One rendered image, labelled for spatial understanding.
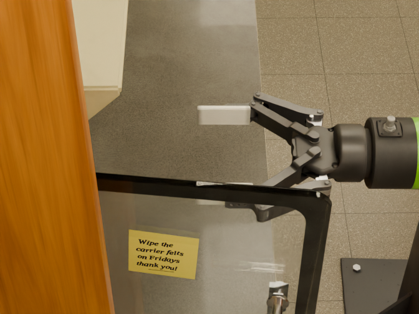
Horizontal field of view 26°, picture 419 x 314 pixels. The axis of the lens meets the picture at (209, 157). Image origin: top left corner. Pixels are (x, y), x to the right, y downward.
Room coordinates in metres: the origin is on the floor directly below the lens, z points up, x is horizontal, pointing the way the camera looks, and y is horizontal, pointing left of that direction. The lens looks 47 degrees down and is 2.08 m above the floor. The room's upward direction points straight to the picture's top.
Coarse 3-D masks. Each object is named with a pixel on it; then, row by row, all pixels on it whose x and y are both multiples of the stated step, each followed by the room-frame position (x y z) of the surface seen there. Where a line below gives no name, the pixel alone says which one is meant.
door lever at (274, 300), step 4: (272, 296) 0.58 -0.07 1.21; (276, 296) 0.58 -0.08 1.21; (280, 296) 0.58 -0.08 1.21; (268, 300) 0.58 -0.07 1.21; (272, 300) 0.58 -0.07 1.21; (276, 300) 0.58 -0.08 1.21; (280, 300) 0.58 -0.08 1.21; (284, 300) 0.58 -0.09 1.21; (268, 304) 0.58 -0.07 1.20; (272, 304) 0.58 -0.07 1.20; (276, 304) 0.58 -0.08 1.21; (280, 304) 0.58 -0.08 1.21; (284, 304) 0.58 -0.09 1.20; (288, 304) 0.58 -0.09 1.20; (272, 308) 0.57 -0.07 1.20; (276, 308) 0.57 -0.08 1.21; (280, 308) 0.57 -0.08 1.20; (284, 308) 0.58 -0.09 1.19; (272, 312) 0.57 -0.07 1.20; (276, 312) 0.57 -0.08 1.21; (280, 312) 0.57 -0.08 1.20
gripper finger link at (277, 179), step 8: (312, 152) 0.77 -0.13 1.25; (320, 152) 0.78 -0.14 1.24; (296, 160) 0.76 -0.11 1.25; (304, 160) 0.76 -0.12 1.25; (312, 160) 0.77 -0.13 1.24; (288, 168) 0.75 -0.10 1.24; (296, 168) 0.75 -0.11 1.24; (280, 176) 0.74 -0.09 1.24; (288, 176) 0.74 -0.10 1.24; (296, 176) 0.75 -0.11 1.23; (304, 176) 0.76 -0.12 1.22; (264, 184) 0.73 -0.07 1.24; (272, 184) 0.73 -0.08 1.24; (280, 184) 0.73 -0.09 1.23; (288, 184) 0.74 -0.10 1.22
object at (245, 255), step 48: (144, 192) 0.60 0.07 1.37; (192, 192) 0.59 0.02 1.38; (240, 192) 0.59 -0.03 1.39; (288, 192) 0.59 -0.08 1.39; (240, 240) 0.59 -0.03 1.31; (288, 240) 0.58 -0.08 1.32; (144, 288) 0.60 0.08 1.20; (192, 288) 0.60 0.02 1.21; (240, 288) 0.59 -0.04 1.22; (288, 288) 0.58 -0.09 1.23
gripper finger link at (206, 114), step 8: (200, 112) 0.86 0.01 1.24; (208, 112) 0.86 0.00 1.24; (216, 112) 0.86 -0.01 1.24; (224, 112) 0.86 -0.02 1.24; (232, 112) 0.86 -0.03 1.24; (240, 112) 0.86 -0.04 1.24; (248, 112) 0.86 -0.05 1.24; (200, 120) 0.86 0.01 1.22; (208, 120) 0.86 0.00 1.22; (216, 120) 0.86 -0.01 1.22; (224, 120) 0.86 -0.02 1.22; (232, 120) 0.86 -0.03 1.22; (240, 120) 0.86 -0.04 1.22; (248, 120) 0.86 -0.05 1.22
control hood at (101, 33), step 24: (72, 0) 0.74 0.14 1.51; (96, 0) 0.74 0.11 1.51; (120, 0) 0.74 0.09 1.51; (96, 24) 0.70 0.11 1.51; (120, 24) 0.70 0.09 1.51; (96, 48) 0.67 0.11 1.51; (120, 48) 0.67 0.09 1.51; (96, 72) 0.63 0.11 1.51; (120, 72) 0.63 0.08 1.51; (96, 96) 0.61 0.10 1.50
